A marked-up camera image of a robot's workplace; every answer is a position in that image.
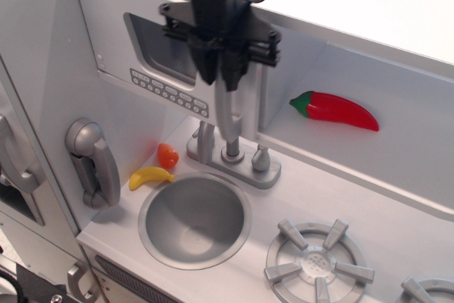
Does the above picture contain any silver toy telephone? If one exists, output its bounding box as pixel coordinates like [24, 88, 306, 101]
[65, 118, 121, 210]

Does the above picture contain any silver fridge door handle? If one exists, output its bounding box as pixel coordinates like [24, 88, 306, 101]
[1, 115, 39, 194]

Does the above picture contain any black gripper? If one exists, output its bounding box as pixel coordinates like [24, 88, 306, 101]
[159, 0, 281, 92]

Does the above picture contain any white toy kitchen cabinet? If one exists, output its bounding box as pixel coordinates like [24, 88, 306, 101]
[1, 0, 453, 302]

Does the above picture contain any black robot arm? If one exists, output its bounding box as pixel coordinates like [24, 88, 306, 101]
[160, 0, 281, 92]

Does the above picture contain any orange toy fruit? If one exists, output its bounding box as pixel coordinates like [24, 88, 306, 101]
[157, 143, 179, 169]

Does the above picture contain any white toy microwave door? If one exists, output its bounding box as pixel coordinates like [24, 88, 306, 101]
[70, 0, 265, 141]

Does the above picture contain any silver microwave door handle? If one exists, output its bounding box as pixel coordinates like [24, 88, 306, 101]
[214, 76, 242, 143]

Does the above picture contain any silver round sink bowl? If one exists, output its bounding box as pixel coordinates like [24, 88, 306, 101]
[138, 172, 252, 270]

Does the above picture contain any silver stove burner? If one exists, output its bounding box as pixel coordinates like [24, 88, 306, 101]
[264, 219, 375, 302]
[396, 277, 453, 303]

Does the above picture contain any silver toy faucet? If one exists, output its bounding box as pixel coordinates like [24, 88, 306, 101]
[187, 121, 282, 189]

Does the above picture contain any red toy chili pepper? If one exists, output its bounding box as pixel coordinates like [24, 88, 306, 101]
[289, 91, 380, 132]

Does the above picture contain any silver lower cabinet handle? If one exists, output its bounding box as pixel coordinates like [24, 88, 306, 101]
[67, 263, 101, 303]

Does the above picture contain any yellow toy banana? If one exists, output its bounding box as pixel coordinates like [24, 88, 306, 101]
[128, 167, 175, 191]

